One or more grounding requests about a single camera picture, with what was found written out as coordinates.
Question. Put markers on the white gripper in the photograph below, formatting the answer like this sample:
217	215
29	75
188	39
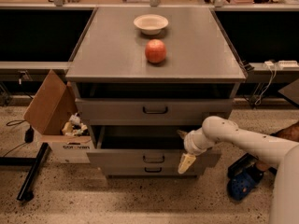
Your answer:
190	146

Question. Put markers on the grey drawer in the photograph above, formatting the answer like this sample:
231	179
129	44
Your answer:
137	146
144	171
155	112

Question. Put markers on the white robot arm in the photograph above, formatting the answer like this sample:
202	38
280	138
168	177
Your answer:
279	153

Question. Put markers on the grey bottom drawer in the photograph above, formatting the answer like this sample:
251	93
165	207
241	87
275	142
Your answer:
144	171

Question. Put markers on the grey drawer cabinet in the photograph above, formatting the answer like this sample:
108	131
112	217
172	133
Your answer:
111	63

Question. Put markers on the grey top drawer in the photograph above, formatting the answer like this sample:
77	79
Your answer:
155	112

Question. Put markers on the open cardboard box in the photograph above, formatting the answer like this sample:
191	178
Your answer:
54	115

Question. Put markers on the black chair base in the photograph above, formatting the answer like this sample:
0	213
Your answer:
253	167

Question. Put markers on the blue croc shoe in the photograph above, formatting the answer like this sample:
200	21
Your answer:
242	184

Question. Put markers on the red apple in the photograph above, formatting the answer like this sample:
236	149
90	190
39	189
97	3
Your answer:
155	51

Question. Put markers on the person's bare leg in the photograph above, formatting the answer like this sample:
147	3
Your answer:
290	133

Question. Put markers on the white bowl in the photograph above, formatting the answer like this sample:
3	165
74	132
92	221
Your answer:
150	24

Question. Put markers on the white power strip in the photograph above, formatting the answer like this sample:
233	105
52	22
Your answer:
288	64

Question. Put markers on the black power adapter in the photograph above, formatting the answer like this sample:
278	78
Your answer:
29	135

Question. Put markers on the black table leg frame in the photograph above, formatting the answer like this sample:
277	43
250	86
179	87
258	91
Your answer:
26	193

